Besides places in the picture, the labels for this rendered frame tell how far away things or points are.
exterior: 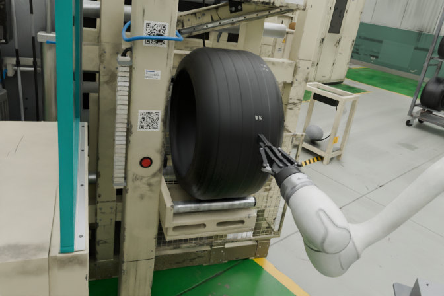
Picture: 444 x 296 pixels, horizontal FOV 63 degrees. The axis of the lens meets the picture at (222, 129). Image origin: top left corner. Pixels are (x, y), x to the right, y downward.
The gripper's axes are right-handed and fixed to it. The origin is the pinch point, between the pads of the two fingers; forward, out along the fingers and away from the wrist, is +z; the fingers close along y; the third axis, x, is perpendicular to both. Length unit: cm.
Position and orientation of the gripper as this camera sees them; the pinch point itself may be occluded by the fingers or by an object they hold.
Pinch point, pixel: (263, 143)
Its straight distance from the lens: 113.7
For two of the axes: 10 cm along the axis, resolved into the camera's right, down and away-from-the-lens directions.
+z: -3.1, -5.0, 8.1
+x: -1.9, 8.6, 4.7
